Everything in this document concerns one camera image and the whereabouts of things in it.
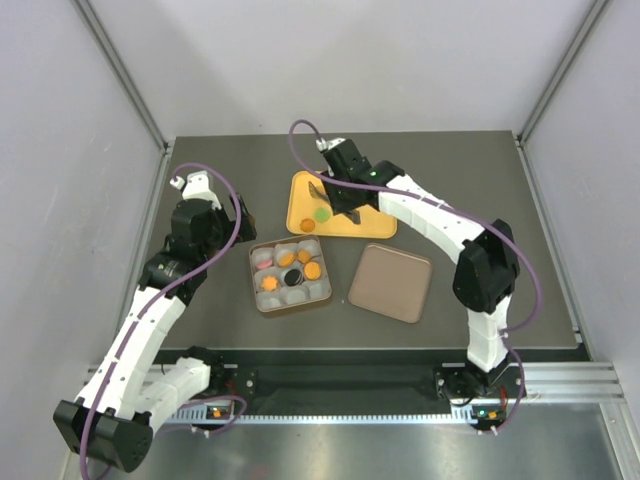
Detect metal tongs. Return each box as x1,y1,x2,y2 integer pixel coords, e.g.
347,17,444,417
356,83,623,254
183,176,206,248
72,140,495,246
308,181,361,225

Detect green sandwich cookie bottom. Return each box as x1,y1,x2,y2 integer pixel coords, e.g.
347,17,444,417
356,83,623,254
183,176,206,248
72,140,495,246
313,208,331,223

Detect orange round biscuit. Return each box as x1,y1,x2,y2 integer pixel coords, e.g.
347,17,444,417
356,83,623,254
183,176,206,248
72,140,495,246
300,218,315,233

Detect gold cookie tin box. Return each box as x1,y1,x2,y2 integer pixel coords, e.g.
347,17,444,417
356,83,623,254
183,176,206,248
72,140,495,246
249,234,332,317

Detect orange swirl cookie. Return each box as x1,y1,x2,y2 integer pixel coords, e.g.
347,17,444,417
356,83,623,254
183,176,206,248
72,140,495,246
261,275,279,292

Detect gold tin lid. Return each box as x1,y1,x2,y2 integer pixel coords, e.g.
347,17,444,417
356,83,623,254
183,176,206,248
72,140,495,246
348,243,433,324

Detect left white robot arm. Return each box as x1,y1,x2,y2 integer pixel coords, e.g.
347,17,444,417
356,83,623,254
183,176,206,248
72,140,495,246
53,193,256,478

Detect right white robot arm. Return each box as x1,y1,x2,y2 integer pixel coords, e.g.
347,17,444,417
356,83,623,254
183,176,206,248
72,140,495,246
316,138,520,398

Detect white paper cupcake liner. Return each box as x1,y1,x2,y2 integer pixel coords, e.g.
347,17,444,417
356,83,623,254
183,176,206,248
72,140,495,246
274,243,298,268
256,292,283,313
251,247,274,271
297,239,321,262
254,272,280,293
280,285,310,307
304,279,331,301

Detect orange yellow tray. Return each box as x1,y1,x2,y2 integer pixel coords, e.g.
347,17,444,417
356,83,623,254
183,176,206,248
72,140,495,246
286,171,397,239

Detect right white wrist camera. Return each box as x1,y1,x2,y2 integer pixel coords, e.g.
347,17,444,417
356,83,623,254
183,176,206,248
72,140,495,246
315,137,345,154

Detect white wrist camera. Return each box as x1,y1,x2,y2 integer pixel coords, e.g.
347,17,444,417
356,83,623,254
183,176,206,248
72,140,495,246
315,137,345,154
169,170,221,210

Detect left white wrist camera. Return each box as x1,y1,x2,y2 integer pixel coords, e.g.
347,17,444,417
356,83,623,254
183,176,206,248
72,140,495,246
169,170,221,210

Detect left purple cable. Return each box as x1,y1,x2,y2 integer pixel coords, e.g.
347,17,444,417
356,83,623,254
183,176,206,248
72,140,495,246
77,163,251,480

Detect purple cable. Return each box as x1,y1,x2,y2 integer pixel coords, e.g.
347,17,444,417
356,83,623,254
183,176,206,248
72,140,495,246
77,163,251,480
288,119,545,334

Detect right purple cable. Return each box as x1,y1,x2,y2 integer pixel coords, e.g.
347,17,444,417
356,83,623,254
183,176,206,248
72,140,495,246
288,119,545,334

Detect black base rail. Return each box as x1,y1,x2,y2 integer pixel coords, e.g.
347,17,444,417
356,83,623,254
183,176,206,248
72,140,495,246
149,347,506,416

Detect aluminium frame rail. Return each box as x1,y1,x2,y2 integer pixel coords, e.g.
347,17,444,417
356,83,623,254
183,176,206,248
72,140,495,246
71,0,169,152

